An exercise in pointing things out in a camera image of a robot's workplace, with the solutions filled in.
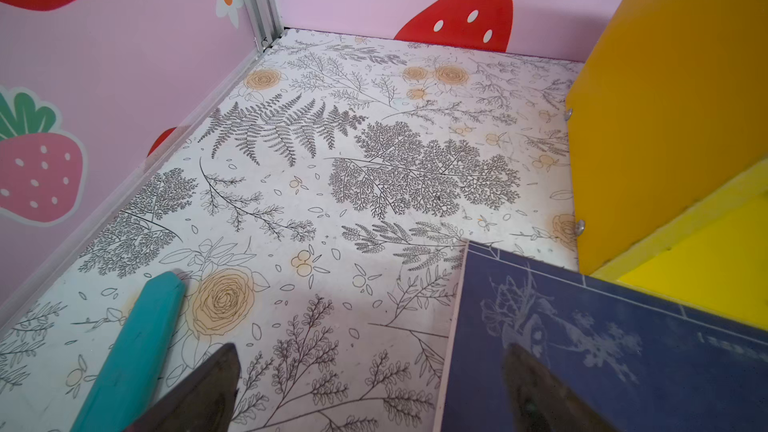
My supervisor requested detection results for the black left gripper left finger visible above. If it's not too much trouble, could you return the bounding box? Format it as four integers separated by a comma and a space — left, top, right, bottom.
125, 343, 241, 432

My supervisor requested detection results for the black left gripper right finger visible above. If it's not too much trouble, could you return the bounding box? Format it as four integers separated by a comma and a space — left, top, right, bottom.
503, 344, 616, 431

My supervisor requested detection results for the dark blue thick book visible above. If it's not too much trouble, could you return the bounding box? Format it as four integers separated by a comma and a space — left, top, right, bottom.
434, 242, 767, 431

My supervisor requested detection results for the teal plastic bar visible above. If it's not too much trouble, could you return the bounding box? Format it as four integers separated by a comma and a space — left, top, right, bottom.
72, 271, 186, 431

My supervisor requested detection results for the yellow wooden bookshelf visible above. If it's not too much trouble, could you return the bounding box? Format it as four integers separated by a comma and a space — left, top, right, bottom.
566, 0, 767, 328

